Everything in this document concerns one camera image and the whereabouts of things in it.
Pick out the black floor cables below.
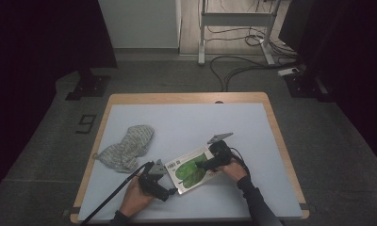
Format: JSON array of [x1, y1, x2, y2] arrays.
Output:
[[207, 25, 302, 93]]

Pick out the white power strip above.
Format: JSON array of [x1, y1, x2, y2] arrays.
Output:
[[277, 67, 301, 77]]

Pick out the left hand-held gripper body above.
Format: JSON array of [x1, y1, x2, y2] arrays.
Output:
[[138, 158, 171, 202]]

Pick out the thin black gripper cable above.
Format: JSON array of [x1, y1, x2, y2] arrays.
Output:
[[229, 147, 251, 175]]

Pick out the dark curtain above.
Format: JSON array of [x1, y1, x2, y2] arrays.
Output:
[[278, 0, 377, 172], [0, 0, 118, 203]]

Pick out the white cabinet panel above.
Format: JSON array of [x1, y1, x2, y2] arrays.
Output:
[[97, 0, 182, 50]]

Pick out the white caterpillar picture book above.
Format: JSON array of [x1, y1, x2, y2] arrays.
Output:
[[164, 145, 229, 195]]

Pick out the thick black gripper cable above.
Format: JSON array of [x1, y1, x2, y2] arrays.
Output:
[[79, 161, 156, 226]]

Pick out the person's left hand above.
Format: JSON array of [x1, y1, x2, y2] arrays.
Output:
[[119, 176, 156, 218]]

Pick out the person's right hand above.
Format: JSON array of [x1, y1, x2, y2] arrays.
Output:
[[215, 155, 249, 183]]

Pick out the black stand base plate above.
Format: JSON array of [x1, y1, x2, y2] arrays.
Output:
[[65, 67, 112, 102], [284, 71, 333, 102]]

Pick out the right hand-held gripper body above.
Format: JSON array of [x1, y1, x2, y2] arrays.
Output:
[[206, 132, 235, 170]]

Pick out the grey fluffy cloth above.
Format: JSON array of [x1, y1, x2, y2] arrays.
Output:
[[96, 124, 156, 174]]

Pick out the white metal stand frame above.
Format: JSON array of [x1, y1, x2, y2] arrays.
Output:
[[197, 0, 283, 67]]

